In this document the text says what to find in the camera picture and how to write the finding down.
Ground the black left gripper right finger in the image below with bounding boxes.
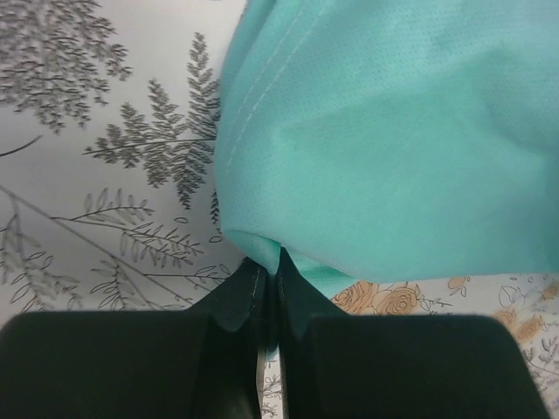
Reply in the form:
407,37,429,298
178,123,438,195
276,251,547,418

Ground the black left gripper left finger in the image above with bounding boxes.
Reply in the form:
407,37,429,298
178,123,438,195
1,259,266,418

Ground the teal t shirt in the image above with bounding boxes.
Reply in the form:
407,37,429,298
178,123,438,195
214,1,558,296

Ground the floral patterned table cover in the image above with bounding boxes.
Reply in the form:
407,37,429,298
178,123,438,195
0,0,559,419

